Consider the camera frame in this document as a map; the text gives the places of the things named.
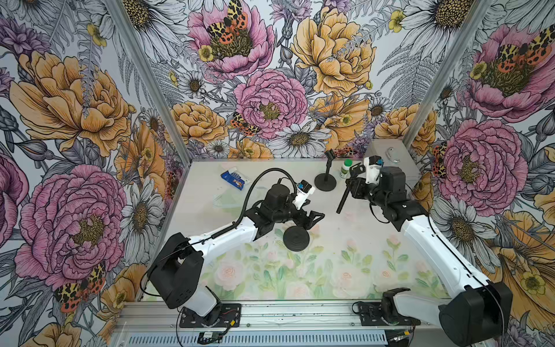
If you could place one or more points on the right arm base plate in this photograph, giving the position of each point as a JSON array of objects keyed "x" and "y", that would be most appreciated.
[{"x": 373, "y": 314}]

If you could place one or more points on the aluminium front rail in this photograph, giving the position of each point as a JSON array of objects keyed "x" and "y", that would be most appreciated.
[{"x": 284, "y": 315}]

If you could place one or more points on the white vented cable duct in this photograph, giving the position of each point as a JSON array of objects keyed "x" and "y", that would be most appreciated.
[{"x": 264, "y": 338}]

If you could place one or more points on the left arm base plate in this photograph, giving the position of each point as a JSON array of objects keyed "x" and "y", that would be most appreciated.
[{"x": 222, "y": 316}]

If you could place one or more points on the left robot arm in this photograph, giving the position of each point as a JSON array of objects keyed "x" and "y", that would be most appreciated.
[{"x": 176, "y": 271}]

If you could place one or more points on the white green-capped pill bottle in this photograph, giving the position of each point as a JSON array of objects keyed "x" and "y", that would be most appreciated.
[{"x": 345, "y": 169}]

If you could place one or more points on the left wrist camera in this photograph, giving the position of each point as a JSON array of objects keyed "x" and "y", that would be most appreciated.
[{"x": 304, "y": 190}]

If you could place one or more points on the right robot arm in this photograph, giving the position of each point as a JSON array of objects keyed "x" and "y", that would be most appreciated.
[{"x": 477, "y": 310}]

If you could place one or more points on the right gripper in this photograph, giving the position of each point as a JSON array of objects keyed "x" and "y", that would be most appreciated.
[{"x": 356, "y": 190}]

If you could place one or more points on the silver first aid case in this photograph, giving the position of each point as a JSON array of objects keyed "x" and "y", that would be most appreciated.
[{"x": 394, "y": 153}]

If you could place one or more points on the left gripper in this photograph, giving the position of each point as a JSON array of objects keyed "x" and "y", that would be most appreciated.
[{"x": 308, "y": 223}]

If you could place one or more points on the blue gauze bandage packet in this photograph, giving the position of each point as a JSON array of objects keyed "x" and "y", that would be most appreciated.
[{"x": 235, "y": 178}]

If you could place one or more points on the black round stand base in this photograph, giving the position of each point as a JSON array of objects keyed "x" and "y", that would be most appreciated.
[{"x": 325, "y": 182}]

